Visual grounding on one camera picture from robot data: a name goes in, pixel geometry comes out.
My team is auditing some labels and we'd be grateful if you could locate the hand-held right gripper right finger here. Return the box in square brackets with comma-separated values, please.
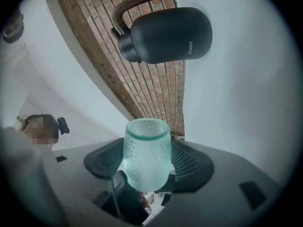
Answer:
[146, 135, 283, 227]

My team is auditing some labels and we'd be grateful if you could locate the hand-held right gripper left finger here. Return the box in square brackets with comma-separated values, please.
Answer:
[53, 138, 134, 227]

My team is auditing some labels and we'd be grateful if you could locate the textured green glass cup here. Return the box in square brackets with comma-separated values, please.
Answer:
[123, 117, 172, 192]

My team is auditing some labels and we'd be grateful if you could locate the black head band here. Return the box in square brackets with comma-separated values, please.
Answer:
[35, 113, 60, 144]

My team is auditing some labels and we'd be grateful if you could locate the black head camera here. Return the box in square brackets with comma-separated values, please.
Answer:
[56, 116, 71, 136]

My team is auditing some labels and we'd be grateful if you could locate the dark kettle with brown handle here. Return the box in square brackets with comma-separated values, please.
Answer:
[110, 0, 213, 65]

